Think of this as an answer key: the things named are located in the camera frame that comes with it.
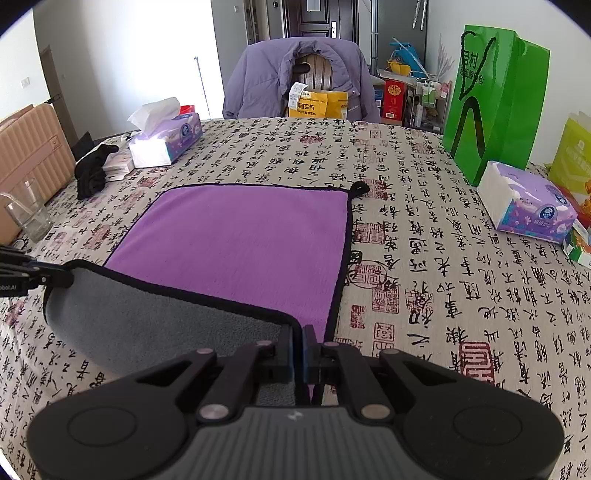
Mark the purple and grey towel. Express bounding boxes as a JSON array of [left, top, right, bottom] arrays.
[[43, 181, 370, 408]]

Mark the purple padded jacket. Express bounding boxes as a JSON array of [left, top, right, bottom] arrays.
[[222, 38, 382, 125]]

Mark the wooden chair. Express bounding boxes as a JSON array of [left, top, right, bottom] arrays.
[[294, 52, 337, 93]]

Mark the clear glass cup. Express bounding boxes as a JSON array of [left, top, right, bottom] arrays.
[[4, 177, 54, 244]]

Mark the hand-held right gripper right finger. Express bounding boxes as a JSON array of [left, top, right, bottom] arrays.
[[302, 325, 455, 422]]

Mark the yellow-green paper bag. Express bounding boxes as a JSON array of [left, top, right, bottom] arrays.
[[547, 112, 591, 223]]

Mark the red gift box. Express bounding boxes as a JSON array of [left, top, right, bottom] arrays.
[[381, 79, 410, 125]]

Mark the green paper bag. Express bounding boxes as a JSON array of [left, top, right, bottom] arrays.
[[442, 25, 551, 187]]

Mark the beige ribbed suitcase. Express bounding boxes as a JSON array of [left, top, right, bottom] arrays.
[[0, 103, 77, 241]]

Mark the small white box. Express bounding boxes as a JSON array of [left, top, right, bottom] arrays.
[[102, 151, 136, 182]]

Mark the thin metal pole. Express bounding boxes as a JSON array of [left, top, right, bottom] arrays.
[[193, 55, 211, 119]]

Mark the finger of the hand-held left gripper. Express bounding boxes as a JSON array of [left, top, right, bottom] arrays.
[[0, 244, 29, 267], [18, 261, 75, 289]]

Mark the purple floral tissue pack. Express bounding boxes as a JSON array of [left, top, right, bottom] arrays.
[[476, 161, 579, 244]]

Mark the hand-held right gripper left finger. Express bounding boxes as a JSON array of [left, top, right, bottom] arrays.
[[135, 325, 297, 425]]

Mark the dark wooden door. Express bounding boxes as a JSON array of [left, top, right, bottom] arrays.
[[281, 0, 360, 43]]

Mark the small colourful carton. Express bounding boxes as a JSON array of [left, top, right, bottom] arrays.
[[562, 220, 591, 269]]

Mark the black glove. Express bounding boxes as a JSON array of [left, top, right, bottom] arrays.
[[74, 143, 120, 200]]

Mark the open tissue pack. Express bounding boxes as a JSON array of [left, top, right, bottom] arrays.
[[126, 96, 204, 168]]

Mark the yellow paper bag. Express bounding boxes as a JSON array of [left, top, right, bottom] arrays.
[[287, 82, 348, 120]]

